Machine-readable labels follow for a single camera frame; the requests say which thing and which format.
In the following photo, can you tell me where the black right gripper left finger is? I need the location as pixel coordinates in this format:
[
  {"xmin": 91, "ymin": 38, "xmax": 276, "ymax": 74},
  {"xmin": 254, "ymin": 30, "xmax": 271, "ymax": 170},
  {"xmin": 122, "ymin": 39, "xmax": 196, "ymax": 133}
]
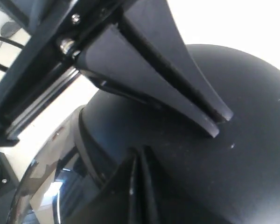
[{"xmin": 64, "ymin": 154, "xmax": 140, "ymax": 224}]

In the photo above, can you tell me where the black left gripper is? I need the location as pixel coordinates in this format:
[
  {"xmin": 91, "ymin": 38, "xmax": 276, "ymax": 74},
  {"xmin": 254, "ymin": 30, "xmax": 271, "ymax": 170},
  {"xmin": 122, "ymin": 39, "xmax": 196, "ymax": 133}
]
[{"xmin": 0, "ymin": 0, "xmax": 159, "ymax": 147}]

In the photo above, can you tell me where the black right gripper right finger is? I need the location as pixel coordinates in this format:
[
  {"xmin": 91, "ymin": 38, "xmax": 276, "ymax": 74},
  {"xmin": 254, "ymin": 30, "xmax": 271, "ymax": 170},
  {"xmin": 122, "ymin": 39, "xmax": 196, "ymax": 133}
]
[{"xmin": 140, "ymin": 146, "xmax": 183, "ymax": 224}]

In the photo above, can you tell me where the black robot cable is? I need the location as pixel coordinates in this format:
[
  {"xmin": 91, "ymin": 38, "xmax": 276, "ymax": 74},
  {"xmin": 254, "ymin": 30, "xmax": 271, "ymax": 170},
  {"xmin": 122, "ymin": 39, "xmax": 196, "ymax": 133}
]
[{"xmin": 0, "ymin": 34, "xmax": 24, "ymax": 70}]

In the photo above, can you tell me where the black helmet with visor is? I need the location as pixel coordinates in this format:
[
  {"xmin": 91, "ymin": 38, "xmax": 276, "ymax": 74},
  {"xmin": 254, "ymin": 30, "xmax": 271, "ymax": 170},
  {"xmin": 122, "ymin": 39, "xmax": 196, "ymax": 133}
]
[{"xmin": 7, "ymin": 45, "xmax": 280, "ymax": 224}]

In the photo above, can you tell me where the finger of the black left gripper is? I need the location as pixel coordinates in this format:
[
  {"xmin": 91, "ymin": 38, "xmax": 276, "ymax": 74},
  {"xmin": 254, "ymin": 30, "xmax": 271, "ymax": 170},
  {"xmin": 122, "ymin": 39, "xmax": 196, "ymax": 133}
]
[
  {"xmin": 77, "ymin": 25, "xmax": 219, "ymax": 137},
  {"xmin": 122, "ymin": 0, "xmax": 233, "ymax": 121}
]

